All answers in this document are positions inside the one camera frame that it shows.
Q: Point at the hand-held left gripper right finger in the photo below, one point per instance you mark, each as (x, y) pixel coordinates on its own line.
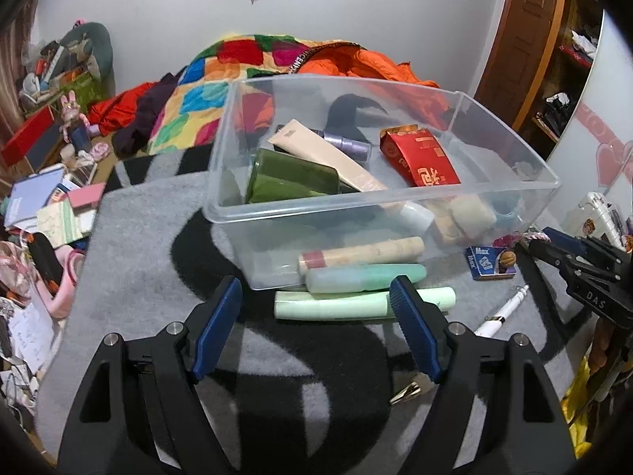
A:
(414, 331)

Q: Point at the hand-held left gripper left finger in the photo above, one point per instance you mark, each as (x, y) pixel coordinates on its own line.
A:
(217, 327)

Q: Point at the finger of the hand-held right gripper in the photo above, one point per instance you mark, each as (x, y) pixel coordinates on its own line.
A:
(564, 238)
(549, 253)

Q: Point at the light blue tape roll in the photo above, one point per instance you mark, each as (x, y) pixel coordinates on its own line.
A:
(509, 205)

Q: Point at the small blue box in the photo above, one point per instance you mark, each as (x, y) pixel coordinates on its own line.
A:
(482, 262)

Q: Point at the white pen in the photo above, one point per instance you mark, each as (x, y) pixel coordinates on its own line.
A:
(502, 312)

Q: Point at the mint green bottle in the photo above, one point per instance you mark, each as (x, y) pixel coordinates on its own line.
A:
(361, 277)

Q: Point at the light green cosmetic tube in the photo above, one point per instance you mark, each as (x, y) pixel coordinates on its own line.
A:
(336, 304)

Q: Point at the white round jar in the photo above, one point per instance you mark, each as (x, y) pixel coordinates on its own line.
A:
(474, 215)

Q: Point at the pink beige cosmetic tube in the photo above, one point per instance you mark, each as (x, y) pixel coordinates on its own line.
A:
(366, 252)

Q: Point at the clear plastic storage box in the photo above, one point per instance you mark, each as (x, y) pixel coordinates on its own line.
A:
(494, 133)

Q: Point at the red gold packet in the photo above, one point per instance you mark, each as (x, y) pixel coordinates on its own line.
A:
(420, 158)

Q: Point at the green glass bottle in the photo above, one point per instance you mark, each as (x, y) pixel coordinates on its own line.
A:
(292, 178)

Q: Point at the purple spray bottle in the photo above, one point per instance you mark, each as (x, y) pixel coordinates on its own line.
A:
(346, 144)

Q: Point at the beige cosmetic tube white cap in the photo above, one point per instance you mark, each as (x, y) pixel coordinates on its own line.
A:
(321, 151)

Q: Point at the person's right hand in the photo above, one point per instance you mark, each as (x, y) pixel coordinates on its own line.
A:
(603, 344)

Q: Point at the white suitcase with stickers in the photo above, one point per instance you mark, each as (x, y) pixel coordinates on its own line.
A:
(598, 212)

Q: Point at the small gold metal piece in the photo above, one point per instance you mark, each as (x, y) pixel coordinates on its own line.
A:
(413, 388)

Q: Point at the white wardrobe pink hearts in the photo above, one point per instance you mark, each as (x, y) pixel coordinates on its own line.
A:
(598, 158)

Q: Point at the grey black patterned blanket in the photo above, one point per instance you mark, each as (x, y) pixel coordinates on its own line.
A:
(148, 257)

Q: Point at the wooden shelf unit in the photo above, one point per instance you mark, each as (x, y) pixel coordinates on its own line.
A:
(568, 84)

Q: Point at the pink round holder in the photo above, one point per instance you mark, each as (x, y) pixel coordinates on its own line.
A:
(67, 282)

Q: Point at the black orange utility tool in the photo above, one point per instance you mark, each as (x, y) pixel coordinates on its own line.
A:
(44, 262)

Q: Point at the pink flat case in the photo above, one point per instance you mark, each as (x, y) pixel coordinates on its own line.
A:
(86, 195)

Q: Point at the pale green notebook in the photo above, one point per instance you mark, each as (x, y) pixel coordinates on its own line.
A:
(57, 222)

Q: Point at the brown wooden door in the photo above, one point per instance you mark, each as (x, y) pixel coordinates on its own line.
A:
(524, 44)

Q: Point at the small pink slipper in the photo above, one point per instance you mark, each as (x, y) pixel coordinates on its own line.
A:
(100, 150)

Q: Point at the dark purple garment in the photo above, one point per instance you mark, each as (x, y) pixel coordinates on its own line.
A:
(143, 118)

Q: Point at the colourful patchwork quilt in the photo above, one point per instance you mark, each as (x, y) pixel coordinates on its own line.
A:
(198, 104)

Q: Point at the blue notebook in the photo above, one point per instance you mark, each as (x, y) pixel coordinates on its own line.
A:
(29, 198)

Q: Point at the red garment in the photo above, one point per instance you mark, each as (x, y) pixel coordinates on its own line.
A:
(118, 109)

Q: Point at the orange padded jacket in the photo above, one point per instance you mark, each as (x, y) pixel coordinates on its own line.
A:
(381, 67)

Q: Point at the pink rabbit toy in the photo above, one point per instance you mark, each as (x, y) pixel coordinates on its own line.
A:
(73, 118)

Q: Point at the red flat box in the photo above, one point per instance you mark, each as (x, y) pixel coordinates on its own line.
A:
(27, 138)

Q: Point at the green cardboard box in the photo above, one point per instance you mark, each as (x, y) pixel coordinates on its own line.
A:
(74, 89)

